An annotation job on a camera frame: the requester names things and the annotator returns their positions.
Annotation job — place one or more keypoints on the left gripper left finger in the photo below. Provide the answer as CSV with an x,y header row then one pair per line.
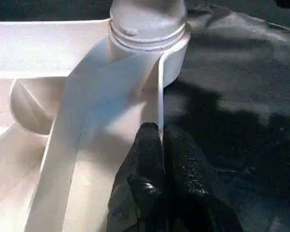
x,y
140,188

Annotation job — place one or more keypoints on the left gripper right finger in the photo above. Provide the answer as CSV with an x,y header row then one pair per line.
x,y
195,193

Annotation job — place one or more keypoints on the white plastic table leg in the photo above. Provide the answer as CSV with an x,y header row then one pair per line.
x,y
147,19

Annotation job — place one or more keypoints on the white plastic table top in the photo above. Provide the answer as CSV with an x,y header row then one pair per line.
x,y
38,48

